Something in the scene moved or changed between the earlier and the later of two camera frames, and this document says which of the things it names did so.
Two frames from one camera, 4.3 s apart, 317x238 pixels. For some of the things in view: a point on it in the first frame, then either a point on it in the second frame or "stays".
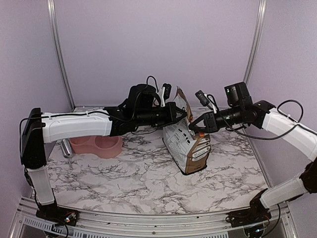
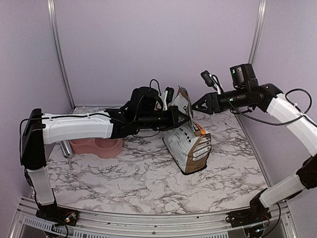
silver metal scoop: (66, 149) stays
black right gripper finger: (196, 128) -> (201, 104)
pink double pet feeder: (97, 147) stays
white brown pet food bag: (190, 150) stays
